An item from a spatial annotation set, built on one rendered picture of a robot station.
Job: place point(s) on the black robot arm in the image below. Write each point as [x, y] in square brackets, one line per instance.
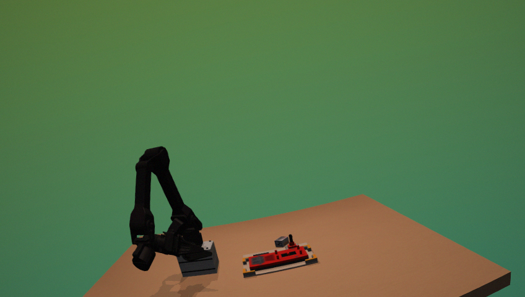
[184, 221]

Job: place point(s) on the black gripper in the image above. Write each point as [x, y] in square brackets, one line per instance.
[171, 245]

